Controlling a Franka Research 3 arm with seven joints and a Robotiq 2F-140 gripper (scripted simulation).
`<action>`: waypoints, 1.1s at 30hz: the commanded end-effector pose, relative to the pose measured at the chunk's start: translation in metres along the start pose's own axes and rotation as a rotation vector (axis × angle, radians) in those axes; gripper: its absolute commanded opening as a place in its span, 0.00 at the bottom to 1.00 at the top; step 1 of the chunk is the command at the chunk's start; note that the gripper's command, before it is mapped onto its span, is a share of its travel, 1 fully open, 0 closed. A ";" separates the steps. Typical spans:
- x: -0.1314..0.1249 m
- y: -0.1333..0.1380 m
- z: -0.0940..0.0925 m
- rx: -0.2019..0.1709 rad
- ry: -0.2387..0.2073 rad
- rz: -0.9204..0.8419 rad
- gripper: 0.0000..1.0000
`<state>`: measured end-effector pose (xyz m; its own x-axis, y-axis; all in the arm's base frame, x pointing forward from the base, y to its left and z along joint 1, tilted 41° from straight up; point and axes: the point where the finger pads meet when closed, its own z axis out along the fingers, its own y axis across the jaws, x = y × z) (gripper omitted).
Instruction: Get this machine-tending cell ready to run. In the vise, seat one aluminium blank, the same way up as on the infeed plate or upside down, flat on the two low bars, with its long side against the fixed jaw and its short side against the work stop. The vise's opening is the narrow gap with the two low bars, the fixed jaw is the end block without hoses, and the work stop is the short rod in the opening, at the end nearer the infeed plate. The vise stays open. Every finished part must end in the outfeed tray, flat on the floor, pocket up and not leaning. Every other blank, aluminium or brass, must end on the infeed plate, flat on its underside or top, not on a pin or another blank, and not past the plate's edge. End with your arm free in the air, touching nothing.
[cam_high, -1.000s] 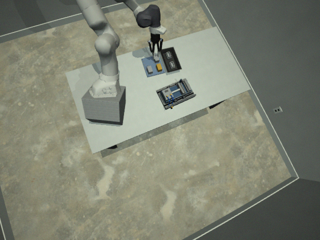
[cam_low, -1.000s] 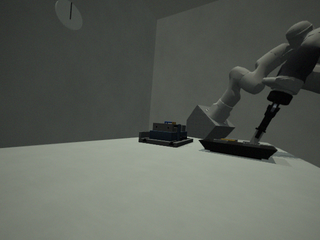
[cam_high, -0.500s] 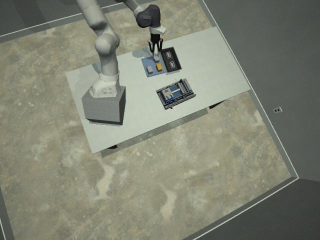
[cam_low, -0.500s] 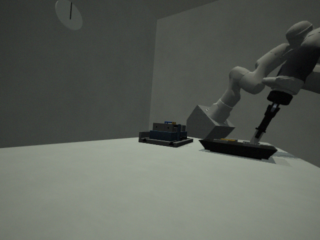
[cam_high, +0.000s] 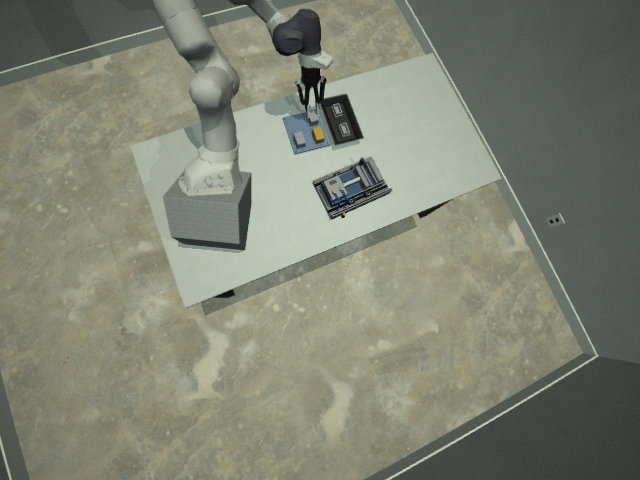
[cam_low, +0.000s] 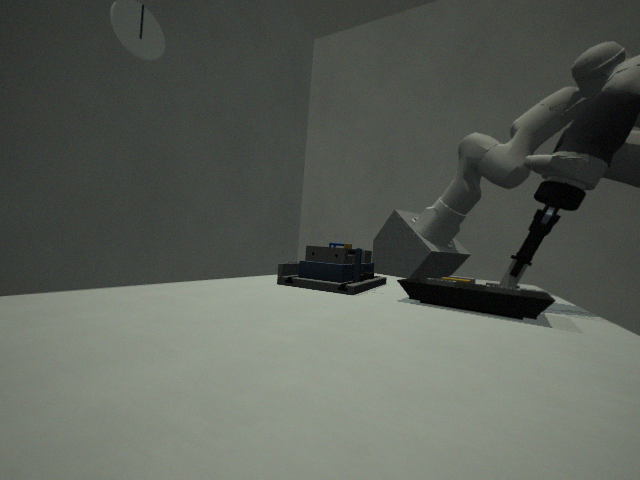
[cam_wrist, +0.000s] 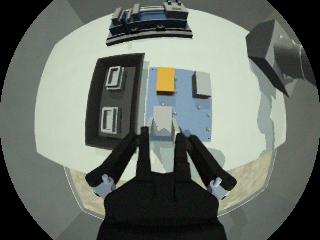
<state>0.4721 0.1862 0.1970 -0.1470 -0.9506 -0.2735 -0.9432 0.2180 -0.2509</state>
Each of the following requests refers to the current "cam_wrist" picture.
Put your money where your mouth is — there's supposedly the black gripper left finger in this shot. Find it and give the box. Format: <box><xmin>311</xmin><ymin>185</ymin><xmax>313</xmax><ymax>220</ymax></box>
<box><xmin>85</xmin><ymin>117</ymin><xmax>153</xmax><ymax>205</ymax></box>

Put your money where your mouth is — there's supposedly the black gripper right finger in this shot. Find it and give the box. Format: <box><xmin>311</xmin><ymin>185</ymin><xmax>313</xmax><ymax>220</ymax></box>
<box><xmin>171</xmin><ymin>118</ymin><xmax>237</xmax><ymax>205</ymax></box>

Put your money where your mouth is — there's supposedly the yellow rectangular block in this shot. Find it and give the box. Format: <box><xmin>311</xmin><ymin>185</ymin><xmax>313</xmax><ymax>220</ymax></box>
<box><xmin>156</xmin><ymin>67</ymin><xmax>174</xmax><ymax>96</ymax></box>

